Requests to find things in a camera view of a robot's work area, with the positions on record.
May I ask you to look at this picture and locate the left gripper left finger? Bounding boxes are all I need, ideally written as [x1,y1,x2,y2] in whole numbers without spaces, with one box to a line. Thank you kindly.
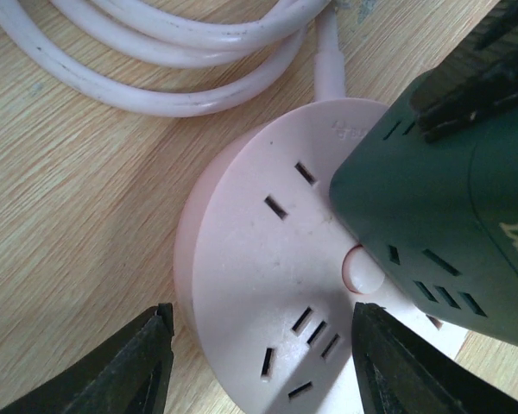
[0,303,174,413]

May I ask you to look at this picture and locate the pink socket hub cord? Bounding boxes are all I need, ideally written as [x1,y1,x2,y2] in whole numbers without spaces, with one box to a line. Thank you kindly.
[0,0,347,118]

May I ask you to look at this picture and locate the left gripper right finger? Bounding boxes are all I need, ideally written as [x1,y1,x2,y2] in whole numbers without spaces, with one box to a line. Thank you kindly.
[351,303,518,413]

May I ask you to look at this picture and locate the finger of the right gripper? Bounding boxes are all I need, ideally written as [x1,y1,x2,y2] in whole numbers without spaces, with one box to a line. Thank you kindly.
[409,1,518,141]

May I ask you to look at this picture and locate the pink round socket hub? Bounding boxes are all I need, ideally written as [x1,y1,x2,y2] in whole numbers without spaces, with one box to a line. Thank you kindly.
[174,97,467,414]

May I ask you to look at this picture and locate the green printed cube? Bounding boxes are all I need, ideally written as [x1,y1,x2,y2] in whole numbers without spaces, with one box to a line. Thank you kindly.
[329,83,518,346]

